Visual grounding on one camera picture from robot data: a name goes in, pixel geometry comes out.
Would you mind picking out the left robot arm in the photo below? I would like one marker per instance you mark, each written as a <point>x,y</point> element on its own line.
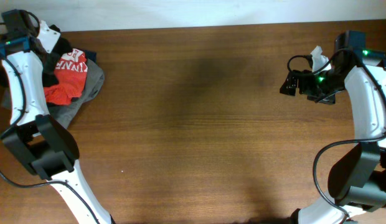
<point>40,143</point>

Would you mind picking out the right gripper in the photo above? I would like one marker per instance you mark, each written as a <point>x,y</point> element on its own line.
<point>305,88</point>

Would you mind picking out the red printed t-shirt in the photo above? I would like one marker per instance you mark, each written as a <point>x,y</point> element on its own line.
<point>71,73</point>

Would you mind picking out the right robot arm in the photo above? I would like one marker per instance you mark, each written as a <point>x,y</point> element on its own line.
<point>356,182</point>

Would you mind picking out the dark navy folded garment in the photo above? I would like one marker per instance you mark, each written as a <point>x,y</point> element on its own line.
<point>91,55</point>

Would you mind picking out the black polo shirt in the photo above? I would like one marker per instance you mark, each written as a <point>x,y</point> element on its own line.
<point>48,77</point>

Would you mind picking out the grey folded garment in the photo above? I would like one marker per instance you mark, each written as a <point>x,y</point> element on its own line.
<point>65,114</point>

